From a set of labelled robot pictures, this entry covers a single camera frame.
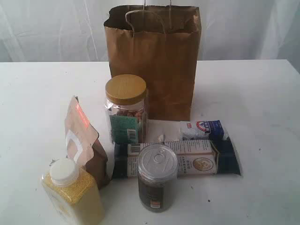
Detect clear jar gold lid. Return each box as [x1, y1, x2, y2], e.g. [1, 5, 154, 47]
[105, 74, 148, 144]

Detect dark can silver pull-tab lid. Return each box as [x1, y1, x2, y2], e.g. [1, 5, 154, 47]
[137, 143, 178, 212]

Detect brown paper shopping bag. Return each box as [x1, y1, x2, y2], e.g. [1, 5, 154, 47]
[104, 5, 202, 121]

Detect kraft stand-up coffee pouch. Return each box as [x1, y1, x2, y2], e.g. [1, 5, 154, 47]
[64, 96, 110, 189]

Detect yellow millet bottle white cap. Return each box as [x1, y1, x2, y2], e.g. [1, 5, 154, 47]
[41, 158, 104, 225]

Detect white blue salt packet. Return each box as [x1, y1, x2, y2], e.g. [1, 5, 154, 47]
[179, 120, 229, 141]

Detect long noodle package dark ends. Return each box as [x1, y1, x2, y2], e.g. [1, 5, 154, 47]
[112, 138, 241, 179]

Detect small torn plastic scrap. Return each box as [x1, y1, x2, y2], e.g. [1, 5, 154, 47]
[49, 159, 59, 167]

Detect white backdrop curtain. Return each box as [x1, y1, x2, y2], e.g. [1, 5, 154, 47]
[0, 0, 300, 63]

